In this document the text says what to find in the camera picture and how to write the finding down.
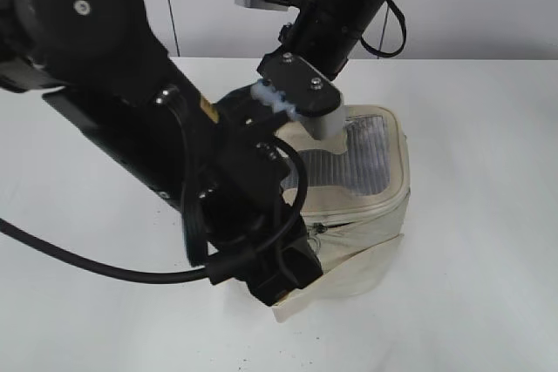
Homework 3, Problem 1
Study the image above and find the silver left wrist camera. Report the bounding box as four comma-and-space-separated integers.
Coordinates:
250, 52, 346, 141

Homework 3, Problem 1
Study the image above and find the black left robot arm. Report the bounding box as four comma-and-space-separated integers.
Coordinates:
1, 0, 323, 306

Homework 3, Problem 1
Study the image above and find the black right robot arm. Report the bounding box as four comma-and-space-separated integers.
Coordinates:
281, 0, 407, 80

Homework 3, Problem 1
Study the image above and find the cream canvas zipper bag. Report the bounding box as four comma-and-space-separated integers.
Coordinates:
272, 105, 411, 323

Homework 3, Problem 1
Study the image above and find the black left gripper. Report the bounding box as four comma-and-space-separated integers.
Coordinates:
182, 88, 323, 307

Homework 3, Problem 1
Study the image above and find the metal zipper pull ring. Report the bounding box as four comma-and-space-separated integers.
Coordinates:
307, 223, 328, 255

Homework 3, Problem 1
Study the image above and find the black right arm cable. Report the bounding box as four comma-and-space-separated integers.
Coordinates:
359, 0, 409, 59

